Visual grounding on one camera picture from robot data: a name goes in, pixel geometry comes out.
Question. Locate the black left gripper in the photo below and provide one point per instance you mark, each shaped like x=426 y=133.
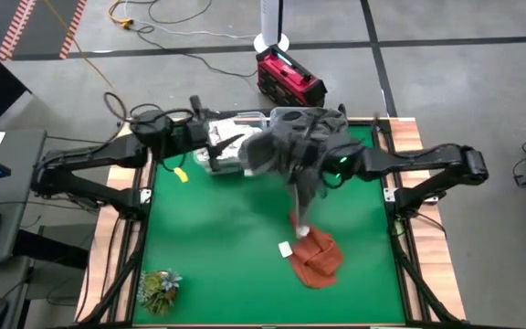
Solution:
x=199 y=136

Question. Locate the orange towel with white tag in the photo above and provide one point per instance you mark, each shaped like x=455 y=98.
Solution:
x=318 y=260

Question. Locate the dark grey desk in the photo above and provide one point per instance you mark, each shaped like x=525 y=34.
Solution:
x=21 y=183

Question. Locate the clear plastic bin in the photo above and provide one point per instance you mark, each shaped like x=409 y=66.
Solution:
x=256 y=119
x=279 y=114

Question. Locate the white towel with red stripes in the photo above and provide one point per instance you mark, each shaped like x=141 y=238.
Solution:
x=226 y=130

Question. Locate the green table mat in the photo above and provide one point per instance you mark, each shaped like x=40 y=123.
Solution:
x=222 y=256

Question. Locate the yellow tag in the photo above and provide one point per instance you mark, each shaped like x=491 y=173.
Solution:
x=181 y=175

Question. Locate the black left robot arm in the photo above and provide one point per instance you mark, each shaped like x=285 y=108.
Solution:
x=85 y=157

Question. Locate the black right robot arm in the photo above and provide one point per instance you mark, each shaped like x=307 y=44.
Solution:
x=427 y=157

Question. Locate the dark grey grid-pattern towel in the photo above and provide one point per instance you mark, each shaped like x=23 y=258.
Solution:
x=267 y=153

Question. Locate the red and black power station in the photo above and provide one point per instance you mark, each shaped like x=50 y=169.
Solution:
x=290 y=75

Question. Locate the white metal bracket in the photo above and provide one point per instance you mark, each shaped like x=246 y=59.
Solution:
x=145 y=195
x=390 y=194

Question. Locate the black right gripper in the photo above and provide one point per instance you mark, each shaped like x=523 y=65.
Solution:
x=331 y=160

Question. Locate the small succulent plant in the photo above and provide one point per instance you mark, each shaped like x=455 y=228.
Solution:
x=158 y=290

